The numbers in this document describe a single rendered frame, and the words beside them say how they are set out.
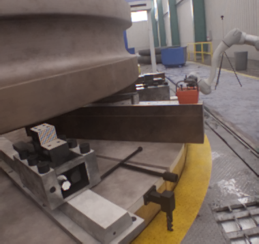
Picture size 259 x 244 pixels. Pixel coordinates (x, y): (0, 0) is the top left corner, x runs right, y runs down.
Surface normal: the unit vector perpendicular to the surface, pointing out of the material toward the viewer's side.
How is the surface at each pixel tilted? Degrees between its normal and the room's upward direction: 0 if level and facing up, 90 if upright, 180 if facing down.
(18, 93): 90
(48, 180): 90
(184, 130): 90
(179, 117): 90
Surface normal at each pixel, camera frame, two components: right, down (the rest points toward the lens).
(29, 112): 0.72, 0.14
